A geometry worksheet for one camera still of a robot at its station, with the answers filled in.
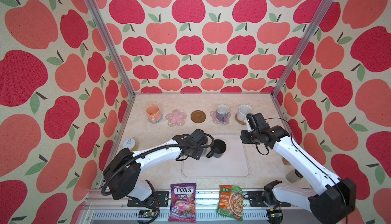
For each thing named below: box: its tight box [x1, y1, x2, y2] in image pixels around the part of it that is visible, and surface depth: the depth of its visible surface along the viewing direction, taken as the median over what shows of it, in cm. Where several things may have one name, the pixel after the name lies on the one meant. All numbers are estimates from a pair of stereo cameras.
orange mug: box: [145, 104, 162, 124], surface depth 101 cm
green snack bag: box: [216, 184, 244, 222], surface depth 74 cm
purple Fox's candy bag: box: [168, 182, 197, 223], surface depth 73 cm
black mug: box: [206, 138, 227, 159], surface depth 86 cm
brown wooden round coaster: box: [190, 109, 207, 124], surface depth 110 cm
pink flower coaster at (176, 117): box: [165, 108, 188, 127], surface depth 110 cm
